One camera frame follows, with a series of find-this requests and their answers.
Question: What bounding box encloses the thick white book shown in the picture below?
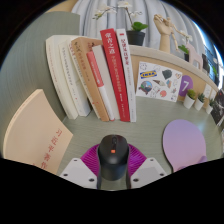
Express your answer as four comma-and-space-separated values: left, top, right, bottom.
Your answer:
45, 34, 79, 120

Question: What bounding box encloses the purple mouse pad with wrist rest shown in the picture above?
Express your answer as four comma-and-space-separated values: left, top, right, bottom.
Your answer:
162, 119, 208, 173

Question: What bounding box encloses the black wooden horse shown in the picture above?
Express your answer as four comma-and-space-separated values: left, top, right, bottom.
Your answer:
201, 53, 212, 74

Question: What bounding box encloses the round purple number sticker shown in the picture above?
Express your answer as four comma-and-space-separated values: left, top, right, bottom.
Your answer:
178, 74, 194, 98

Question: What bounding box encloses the white orchid in black pot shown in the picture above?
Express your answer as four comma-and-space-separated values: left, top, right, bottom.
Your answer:
92, 1, 149, 47

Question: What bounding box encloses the light grey curtain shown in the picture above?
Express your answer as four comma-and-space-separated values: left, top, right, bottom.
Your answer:
71, 0, 204, 51

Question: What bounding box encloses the brown paper-covered book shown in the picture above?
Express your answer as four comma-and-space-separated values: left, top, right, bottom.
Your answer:
68, 36, 110, 123

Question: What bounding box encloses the white orchid behind horse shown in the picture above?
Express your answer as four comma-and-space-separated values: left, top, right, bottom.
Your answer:
178, 30, 194, 55

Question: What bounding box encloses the plain white book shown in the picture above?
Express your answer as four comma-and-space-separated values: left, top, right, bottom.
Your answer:
91, 44, 121, 121

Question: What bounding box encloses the white sticker sheet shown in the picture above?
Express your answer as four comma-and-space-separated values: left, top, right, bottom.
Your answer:
135, 60, 184, 103

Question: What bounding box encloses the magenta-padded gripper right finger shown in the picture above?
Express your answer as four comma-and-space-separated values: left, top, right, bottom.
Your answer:
125, 143, 168, 190

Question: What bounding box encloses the white wall socket plate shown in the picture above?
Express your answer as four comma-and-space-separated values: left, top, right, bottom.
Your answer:
203, 83, 213, 99
210, 88, 218, 101

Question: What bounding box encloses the black computer mouse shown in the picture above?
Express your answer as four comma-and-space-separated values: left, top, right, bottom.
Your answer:
97, 134, 130, 182

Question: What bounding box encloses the wooden hand model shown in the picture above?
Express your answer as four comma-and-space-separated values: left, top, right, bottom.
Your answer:
153, 13, 176, 54

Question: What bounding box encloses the white book with photo cover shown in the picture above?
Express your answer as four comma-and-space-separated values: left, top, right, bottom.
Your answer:
115, 28, 138, 123

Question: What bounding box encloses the grey-green desk partition panel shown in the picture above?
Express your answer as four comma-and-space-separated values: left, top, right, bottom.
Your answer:
0, 11, 83, 158

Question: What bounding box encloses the large beige book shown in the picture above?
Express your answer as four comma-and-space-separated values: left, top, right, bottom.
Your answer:
2, 88, 74, 176

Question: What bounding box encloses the succulent in white pot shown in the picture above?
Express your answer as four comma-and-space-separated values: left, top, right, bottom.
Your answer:
205, 98, 216, 115
193, 92, 206, 112
183, 88, 197, 110

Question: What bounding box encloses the thin red and white book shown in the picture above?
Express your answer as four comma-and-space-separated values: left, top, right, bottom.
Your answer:
86, 50, 116, 122

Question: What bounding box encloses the wooden artist mannequin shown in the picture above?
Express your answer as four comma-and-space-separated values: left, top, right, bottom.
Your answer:
170, 28, 184, 52

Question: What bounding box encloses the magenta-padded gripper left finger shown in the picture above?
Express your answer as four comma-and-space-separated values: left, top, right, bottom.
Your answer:
59, 143, 103, 190

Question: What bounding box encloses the small orchid in dark pot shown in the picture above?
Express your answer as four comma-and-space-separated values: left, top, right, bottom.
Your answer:
211, 64, 220, 86

